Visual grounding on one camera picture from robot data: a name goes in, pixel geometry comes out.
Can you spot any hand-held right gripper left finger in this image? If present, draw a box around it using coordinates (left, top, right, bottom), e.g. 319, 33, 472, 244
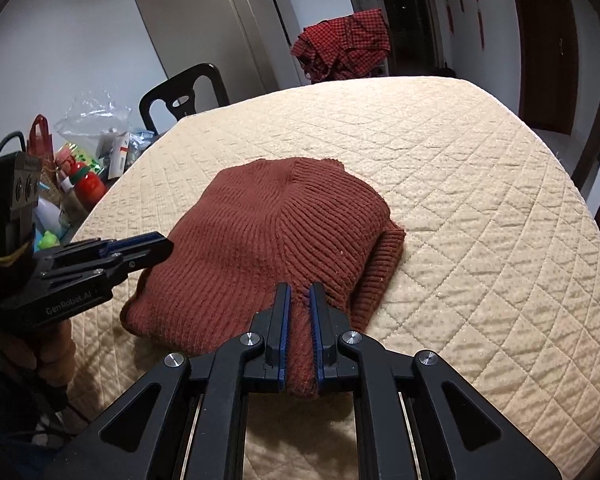
45, 282, 293, 480

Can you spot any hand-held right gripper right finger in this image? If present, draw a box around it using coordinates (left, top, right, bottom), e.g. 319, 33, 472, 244
307, 282, 563, 480

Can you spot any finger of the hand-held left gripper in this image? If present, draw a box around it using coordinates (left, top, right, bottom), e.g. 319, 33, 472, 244
39, 237, 175, 283
52, 231, 168, 257

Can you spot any rust red knit sweater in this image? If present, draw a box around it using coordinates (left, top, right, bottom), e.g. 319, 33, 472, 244
120, 156, 407, 401

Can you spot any person's left forearm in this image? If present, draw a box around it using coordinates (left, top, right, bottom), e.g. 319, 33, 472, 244
0, 370, 48, 480

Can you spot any person's left hand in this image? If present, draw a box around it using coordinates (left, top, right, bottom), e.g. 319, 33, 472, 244
0, 317, 76, 391

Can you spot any green plastic toy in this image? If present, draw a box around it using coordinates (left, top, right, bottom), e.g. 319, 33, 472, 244
36, 230, 63, 252

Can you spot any red bottle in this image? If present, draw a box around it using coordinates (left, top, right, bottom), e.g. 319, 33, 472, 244
72, 162, 107, 207

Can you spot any white plastic bottle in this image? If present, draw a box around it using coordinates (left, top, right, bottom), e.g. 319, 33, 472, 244
35, 195, 63, 235

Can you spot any white box with red stripe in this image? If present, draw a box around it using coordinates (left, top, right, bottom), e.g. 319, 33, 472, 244
107, 132, 131, 181

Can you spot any clear plastic bag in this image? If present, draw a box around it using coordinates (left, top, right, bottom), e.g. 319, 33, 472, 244
55, 89, 133, 161

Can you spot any red gift bag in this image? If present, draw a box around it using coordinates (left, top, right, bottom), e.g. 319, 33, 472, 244
27, 115, 56, 171

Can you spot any black dining chair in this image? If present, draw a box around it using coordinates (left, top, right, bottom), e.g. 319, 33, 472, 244
139, 63, 231, 136

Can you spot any beige quilted table cover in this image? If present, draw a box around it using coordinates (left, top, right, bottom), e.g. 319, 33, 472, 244
65, 76, 600, 480

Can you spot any grey tall cabinet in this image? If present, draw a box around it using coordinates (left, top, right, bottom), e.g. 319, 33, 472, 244
129, 0, 306, 111

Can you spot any red plaid shirt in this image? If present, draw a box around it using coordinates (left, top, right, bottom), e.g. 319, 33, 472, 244
291, 8, 392, 85

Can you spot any dark open doorway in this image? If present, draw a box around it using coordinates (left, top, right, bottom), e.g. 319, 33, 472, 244
380, 0, 448, 78

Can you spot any brown wooden door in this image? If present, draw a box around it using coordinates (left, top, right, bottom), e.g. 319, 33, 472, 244
507, 0, 581, 136

